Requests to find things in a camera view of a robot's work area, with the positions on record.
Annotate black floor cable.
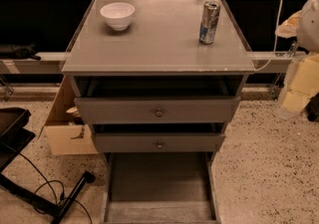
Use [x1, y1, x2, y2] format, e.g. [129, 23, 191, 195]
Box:
[16, 151, 94, 224]

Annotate white hanging cable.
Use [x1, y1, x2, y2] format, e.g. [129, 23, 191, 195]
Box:
[254, 0, 284, 73]

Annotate black object on ledge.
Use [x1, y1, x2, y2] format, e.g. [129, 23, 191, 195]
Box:
[0, 44, 41, 61]

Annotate grey top drawer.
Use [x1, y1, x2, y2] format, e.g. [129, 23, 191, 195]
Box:
[75, 97, 240, 124]

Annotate redbull can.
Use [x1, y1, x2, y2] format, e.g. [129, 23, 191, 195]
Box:
[199, 1, 220, 45]

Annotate grey open bottom drawer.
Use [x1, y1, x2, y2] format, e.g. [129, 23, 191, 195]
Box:
[101, 152, 221, 224]

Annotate black stand with tray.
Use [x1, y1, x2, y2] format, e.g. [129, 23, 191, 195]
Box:
[0, 108, 95, 224]

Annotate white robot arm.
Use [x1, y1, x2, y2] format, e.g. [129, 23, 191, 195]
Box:
[275, 0, 319, 113]

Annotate white ceramic bowl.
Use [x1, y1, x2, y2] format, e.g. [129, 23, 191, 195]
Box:
[100, 2, 135, 31]

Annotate grey middle drawer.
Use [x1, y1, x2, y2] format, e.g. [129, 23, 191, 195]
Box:
[93, 132, 225, 152]

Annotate grey drawer cabinet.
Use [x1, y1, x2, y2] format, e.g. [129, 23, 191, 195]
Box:
[63, 0, 253, 224]

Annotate cardboard box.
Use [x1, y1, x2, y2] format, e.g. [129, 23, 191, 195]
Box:
[44, 77, 98, 155]

